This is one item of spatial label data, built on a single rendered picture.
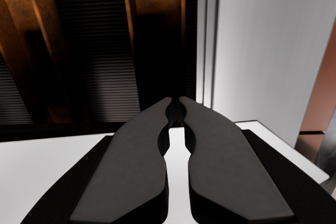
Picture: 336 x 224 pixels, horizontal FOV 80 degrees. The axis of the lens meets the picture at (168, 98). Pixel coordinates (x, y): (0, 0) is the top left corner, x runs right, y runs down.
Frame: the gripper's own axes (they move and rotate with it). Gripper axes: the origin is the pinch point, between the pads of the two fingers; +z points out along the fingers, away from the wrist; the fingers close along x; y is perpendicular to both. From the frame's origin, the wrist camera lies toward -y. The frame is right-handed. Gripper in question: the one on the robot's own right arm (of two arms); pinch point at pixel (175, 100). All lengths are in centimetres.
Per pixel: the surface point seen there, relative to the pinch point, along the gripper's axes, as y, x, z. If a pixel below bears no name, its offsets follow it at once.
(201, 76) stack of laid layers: 1.9, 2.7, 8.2
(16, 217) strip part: 22.0, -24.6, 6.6
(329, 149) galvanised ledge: 26.1, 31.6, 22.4
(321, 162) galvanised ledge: 29.9, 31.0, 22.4
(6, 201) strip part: 18.3, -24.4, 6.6
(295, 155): 10.9, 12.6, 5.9
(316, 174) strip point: 13.9, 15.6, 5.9
